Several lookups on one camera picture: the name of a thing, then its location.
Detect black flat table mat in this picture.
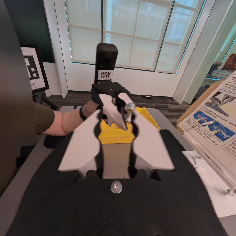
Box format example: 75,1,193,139
160,129,187,152

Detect person's left hand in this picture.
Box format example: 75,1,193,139
83,100,103,120

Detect large gridded window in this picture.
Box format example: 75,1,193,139
65,0,206,74

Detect person's left forearm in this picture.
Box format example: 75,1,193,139
40,111,83,137

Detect black television screen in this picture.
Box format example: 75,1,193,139
4,0,56,63

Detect red-brown box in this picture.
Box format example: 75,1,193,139
223,53,236,70

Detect metal wire shelf rack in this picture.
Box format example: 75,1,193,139
195,62,231,100

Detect silver hex bolt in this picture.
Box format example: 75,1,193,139
124,102,135,122

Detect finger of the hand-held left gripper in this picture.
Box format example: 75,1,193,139
99,94,128,131
115,93,137,118

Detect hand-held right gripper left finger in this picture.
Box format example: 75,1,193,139
58,109,103,179

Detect framed black-white marker sign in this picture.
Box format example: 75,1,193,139
20,43,57,111

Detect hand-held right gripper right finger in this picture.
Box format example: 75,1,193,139
129,110,175,179

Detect white metal stand base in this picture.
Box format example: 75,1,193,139
182,150,236,219

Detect yellow bin with black divider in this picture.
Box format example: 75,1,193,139
98,107,161,144

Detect printed instruction sheet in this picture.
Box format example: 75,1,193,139
178,70,236,192

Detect black wrist band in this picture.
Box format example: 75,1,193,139
79,106,88,121

